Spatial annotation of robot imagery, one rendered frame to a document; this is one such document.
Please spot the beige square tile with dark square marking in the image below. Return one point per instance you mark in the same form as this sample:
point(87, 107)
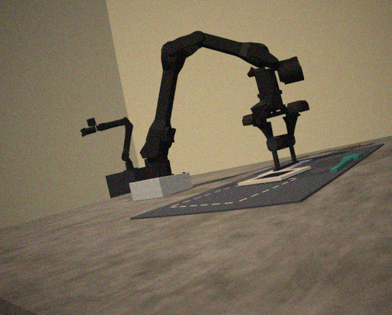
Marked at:
point(275, 176)

